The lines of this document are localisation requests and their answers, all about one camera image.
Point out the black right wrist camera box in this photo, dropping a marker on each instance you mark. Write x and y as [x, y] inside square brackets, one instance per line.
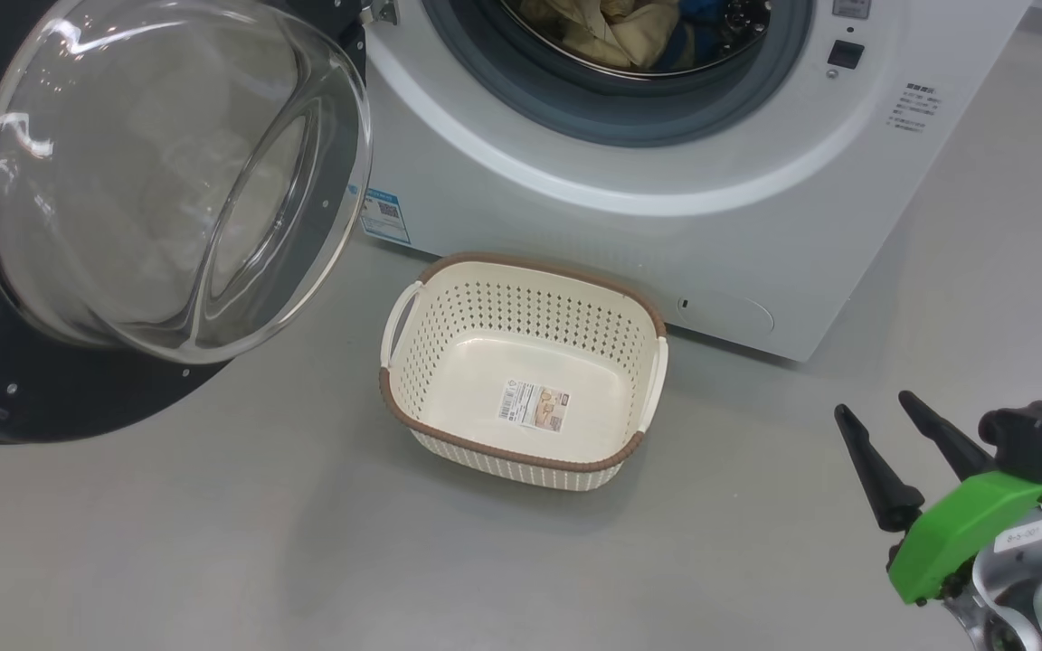
[1032, 438]

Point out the blue white energy label sticker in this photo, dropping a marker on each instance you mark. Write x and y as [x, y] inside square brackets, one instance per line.
[385, 217]

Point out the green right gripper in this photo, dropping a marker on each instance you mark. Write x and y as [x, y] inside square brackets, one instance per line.
[964, 533]

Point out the clear glass door window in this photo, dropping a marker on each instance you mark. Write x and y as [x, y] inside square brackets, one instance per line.
[141, 181]

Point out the grey rubber door gasket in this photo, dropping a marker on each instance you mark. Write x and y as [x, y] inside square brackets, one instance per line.
[503, 90]

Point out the white front-load washing machine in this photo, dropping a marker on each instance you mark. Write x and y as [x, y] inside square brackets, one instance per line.
[666, 235]

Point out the cream perforated laundry basket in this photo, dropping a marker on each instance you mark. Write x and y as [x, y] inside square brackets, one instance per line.
[449, 316]

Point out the black round washing machine door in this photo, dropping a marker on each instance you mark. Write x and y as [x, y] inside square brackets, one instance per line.
[60, 398]

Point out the black text warning label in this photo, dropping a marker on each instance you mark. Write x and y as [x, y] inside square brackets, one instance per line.
[914, 107]

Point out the perforated steel washer drum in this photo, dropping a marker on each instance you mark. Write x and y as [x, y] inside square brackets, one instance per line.
[747, 18]

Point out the metal door hinge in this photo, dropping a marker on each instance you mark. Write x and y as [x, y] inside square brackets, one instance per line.
[381, 13]

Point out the basket product label sticker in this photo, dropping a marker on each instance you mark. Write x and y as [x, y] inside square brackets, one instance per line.
[535, 407]

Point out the cream garment with egg print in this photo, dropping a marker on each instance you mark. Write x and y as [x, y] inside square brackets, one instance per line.
[639, 41]

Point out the white drain filter cover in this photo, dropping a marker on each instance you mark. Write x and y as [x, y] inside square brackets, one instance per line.
[729, 315]

